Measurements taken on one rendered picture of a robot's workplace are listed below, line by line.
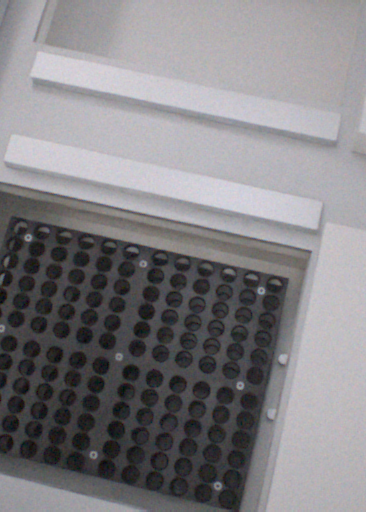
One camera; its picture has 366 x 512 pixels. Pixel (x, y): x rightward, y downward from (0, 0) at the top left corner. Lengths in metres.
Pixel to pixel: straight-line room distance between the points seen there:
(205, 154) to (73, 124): 0.10
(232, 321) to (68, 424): 0.14
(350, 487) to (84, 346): 0.22
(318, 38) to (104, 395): 0.39
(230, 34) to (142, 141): 0.21
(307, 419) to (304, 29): 0.39
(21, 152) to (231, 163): 0.15
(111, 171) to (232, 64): 0.22
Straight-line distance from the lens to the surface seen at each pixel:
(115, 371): 0.61
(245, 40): 0.78
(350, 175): 0.61
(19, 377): 0.63
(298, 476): 0.55
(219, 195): 0.58
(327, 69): 0.78
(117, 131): 0.62
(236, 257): 0.69
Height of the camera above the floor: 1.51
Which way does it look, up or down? 75 degrees down
